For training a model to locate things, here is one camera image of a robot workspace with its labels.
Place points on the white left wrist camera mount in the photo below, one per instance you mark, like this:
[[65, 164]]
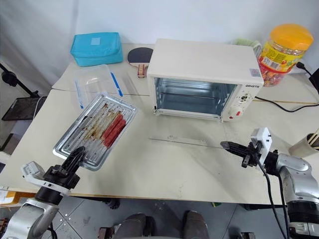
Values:
[[32, 173]]

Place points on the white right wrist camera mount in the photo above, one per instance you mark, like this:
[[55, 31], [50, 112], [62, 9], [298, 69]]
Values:
[[261, 139]]

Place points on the blue fabric pouch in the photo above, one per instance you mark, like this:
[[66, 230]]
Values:
[[97, 49]]

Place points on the dark rounded shape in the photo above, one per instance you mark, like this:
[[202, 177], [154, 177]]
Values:
[[195, 224], [135, 226]]

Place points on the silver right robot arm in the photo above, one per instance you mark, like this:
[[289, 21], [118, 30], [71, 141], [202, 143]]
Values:
[[296, 179]]

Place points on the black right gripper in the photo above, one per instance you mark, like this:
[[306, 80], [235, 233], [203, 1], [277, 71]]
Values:
[[251, 156]]

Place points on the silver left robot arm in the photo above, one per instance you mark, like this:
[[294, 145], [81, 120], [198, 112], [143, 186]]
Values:
[[35, 216]]

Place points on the light green cloth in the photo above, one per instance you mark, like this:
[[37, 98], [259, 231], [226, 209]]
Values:
[[245, 42]]

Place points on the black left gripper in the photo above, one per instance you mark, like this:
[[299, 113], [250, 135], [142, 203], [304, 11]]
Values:
[[63, 178]]

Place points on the yellow padded envelope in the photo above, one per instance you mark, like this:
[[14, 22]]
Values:
[[17, 198]]

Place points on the black stand with mesh shelf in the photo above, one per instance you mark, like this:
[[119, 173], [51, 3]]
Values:
[[23, 108]]

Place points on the clear plastic container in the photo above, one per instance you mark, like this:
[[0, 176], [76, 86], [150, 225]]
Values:
[[96, 79]]

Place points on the ribbed metal baking tray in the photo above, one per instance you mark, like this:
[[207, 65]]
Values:
[[82, 129]]

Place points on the glass toaster oven door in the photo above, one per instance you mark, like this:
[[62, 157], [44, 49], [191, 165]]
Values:
[[179, 139]]

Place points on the white toaster oven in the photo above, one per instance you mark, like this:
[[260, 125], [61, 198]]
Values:
[[199, 59]]

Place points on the black table tennis paddle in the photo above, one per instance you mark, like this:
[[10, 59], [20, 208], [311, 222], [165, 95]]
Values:
[[139, 55]]

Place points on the red sausage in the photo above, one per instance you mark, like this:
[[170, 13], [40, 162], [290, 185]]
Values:
[[113, 125], [115, 134]]

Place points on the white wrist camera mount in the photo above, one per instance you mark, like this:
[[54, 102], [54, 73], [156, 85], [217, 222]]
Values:
[[261, 139], [32, 173]]

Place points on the orange-lidded candy jar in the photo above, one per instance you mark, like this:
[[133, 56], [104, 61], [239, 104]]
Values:
[[281, 57]]

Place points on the cream chopstick holder cup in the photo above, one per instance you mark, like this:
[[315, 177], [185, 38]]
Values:
[[300, 149]]

